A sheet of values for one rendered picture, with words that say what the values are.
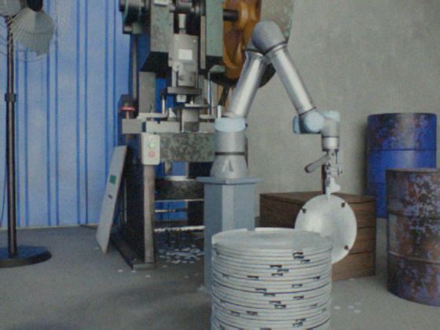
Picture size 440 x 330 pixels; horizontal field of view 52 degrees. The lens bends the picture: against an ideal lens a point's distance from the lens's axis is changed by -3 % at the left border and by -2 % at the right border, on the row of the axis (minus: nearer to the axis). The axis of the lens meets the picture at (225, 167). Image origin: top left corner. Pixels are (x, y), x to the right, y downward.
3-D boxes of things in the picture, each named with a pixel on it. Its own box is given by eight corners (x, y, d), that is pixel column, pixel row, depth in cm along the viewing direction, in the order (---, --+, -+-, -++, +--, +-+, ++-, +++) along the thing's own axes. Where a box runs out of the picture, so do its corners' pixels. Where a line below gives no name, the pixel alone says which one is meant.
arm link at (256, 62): (209, 144, 182) (257, 16, 180) (210, 145, 197) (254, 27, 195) (238, 155, 182) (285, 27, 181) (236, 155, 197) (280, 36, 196)
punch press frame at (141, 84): (235, 228, 236) (235, -32, 232) (152, 233, 220) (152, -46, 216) (188, 210, 309) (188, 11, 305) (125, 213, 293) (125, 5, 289)
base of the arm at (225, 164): (257, 177, 175) (257, 152, 175) (227, 178, 166) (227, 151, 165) (231, 176, 187) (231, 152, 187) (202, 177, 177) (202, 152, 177)
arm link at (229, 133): (213, 152, 170) (213, 115, 169) (214, 152, 183) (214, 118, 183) (246, 152, 170) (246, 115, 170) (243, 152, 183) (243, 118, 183)
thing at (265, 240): (298, 228, 130) (298, 225, 129) (355, 248, 102) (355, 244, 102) (199, 233, 121) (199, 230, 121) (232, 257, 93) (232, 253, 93)
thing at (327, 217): (329, 278, 189) (330, 278, 188) (280, 236, 182) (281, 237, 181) (367, 222, 194) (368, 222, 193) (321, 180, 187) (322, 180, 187)
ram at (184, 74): (201, 87, 240) (201, 31, 239) (174, 86, 234) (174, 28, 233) (191, 91, 256) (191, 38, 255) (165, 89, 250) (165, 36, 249)
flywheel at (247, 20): (313, 21, 222) (279, -72, 253) (276, 16, 215) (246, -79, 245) (258, 105, 282) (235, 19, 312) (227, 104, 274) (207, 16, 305)
